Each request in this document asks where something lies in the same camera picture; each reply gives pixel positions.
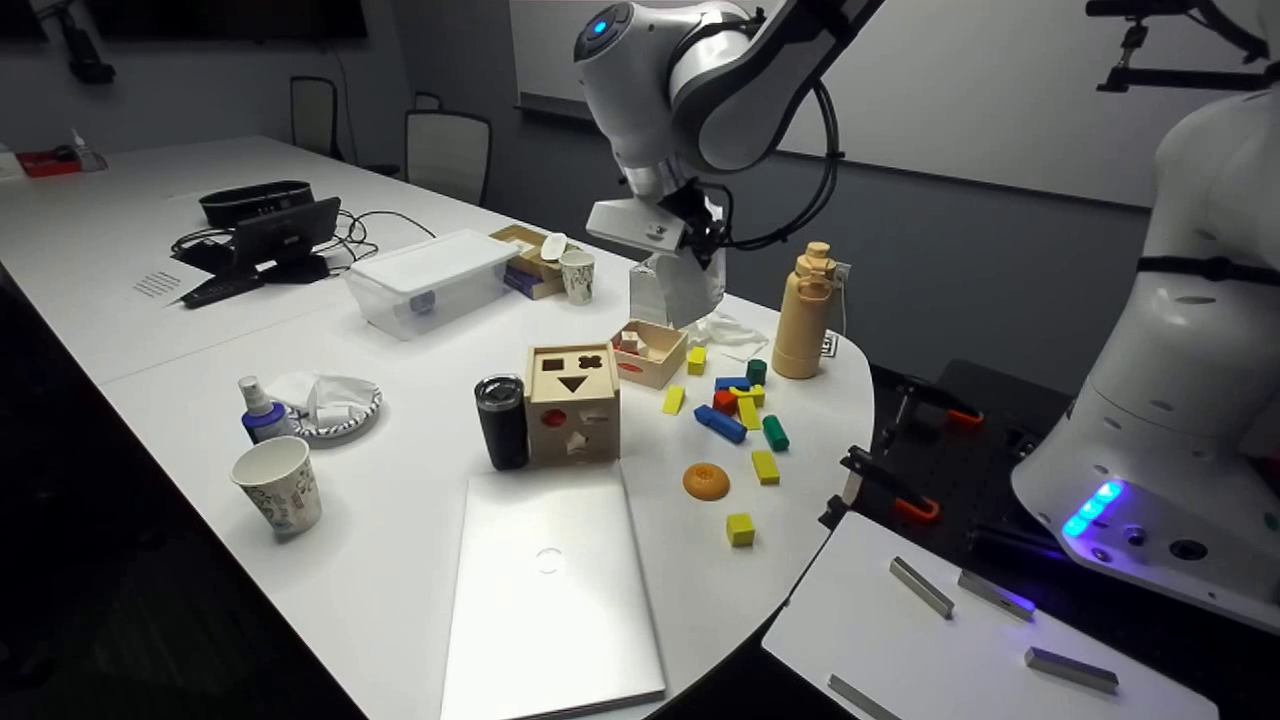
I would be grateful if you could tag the white plastic container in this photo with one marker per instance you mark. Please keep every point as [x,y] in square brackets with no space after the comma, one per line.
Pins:
[424,280]

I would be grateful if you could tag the yellow rectangular block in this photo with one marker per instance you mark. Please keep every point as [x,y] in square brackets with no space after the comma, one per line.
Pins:
[764,465]
[751,409]
[673,396]
[698,361]

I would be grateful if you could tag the black tumbler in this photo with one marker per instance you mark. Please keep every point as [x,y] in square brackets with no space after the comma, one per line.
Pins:
[500,427]

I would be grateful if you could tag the long blue block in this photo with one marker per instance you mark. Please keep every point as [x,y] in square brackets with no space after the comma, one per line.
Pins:
[722,427]

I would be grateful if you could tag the black oval basket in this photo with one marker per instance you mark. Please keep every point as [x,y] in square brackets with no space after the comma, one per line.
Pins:
[256,203]

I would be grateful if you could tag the black camera on stand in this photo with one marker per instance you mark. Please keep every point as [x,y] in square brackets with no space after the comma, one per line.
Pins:
[80,43]

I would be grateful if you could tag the black clamp orange tip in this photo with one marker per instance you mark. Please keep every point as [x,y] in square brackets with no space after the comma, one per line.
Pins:
[940,406]
[887,486]

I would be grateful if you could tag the silver Dell laptop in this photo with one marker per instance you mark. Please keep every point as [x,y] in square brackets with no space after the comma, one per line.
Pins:
[552,602]

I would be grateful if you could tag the flat red item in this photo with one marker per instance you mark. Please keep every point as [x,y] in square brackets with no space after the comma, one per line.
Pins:
[55,162]

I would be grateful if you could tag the short blue block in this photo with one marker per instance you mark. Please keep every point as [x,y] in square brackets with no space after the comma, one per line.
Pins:
[732,383]

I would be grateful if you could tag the green cylinder block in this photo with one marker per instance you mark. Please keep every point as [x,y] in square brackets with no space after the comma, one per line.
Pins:
[779,433]

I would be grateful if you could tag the small yellow cube block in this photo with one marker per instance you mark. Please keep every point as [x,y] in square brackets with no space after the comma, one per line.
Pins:
[743,530]

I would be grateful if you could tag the yellow arch block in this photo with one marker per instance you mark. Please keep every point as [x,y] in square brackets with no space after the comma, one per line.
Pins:
[757,394]

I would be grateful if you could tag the green hexagon block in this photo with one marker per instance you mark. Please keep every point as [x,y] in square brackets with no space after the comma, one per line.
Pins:
[757,370]

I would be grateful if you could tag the grey wrist camera bar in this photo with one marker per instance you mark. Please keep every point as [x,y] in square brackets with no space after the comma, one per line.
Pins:
[636,224]

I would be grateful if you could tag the black wall screen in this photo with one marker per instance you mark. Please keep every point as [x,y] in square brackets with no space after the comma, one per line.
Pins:
[227,18]

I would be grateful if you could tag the orange dome block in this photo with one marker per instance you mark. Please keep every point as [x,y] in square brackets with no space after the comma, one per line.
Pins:
[705,482]

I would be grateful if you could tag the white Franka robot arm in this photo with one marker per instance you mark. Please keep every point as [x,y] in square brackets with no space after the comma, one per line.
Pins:
[1187,361]

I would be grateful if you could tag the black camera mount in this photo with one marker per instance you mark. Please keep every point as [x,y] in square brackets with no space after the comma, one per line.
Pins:
[1162,82]

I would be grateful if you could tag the small red white toy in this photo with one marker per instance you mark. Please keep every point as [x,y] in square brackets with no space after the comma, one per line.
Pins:
[629,345]

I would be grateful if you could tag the open cardboard box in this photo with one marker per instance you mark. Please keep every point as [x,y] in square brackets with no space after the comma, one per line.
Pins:
[531,259]

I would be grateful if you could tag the grey office chair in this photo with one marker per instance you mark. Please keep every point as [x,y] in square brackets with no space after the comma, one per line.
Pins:
[316,115]
[450,154]

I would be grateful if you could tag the tan insulated bottle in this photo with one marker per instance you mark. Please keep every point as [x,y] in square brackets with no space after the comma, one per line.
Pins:
[805,315]

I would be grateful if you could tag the small white box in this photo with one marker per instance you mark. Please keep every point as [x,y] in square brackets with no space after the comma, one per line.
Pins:
[6,162]

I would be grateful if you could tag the grey metal bar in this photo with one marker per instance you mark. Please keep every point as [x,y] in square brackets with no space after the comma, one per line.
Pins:
[1070,671]
[860,699]
[923,584]
[999,597]

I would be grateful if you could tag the wooden shape sorter cube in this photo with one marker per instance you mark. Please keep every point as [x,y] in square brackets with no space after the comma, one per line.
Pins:
[574,406]

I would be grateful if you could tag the red block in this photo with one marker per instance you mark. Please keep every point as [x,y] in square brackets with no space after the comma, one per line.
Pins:
[725,402]

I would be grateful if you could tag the crumpled clear plastic bag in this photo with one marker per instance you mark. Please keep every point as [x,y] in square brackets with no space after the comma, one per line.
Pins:
[743,331]

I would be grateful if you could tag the white board sheet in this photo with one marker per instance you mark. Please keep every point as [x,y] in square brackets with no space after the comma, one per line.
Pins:
[933,662]

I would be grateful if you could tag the small spray bottle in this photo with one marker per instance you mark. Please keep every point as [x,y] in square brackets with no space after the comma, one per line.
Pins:
[262,413]

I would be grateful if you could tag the patterned paper cup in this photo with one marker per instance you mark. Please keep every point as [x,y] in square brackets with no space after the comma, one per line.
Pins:
[578,279]
[282,486]

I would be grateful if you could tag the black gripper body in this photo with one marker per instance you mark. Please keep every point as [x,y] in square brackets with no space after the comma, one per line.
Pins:
[703,207]

